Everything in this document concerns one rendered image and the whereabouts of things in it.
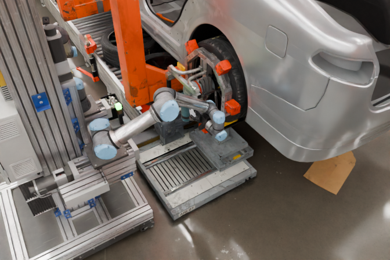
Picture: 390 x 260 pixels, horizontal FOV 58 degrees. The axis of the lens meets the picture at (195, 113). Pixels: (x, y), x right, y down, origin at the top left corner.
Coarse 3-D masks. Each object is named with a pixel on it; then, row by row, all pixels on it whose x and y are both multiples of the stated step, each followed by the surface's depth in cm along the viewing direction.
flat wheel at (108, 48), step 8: (112, 32) 407; (144, 32) 415; (104, 40) 392; (112, 40) 410; (144, 40) 397; (152, 40) 393; (104, 48) 384; (112, 48) 379; (144, 48) 380; (152, 48) 387; (104, 56) 395; (112, 56) 383; (112, 64) 391
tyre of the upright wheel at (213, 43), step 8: (208, 40) 258; (216, 40) 256; (224, 40) 255; (208, 48) 257; (216, 48) 249; (224, 48) 248; (232, 48) 249; (216, 56) 252; (224, 56) 244; (232, 56) 246; (232, 64) 242; (240, 64) 244; (232, 72) 242; (240, 72) 244; (232, 80) 245; (240, 80) 243; (232, 88) 249; (240, 88) 244; (240, 96) 246; (240, 104) 250; (240, 112) 256; (232, 120) 266
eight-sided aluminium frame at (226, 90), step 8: (200, 48) 258; (192, 56) 266; (200, 56) 255; (208, 56) 253; (192, 64) 281; (216, 64) 244; (216, 72) 243; (192, 80) 290; (224, 80) 247; (224, 88) 243; (224, 96) 246; (224, 104) 250; (224, 112) 254
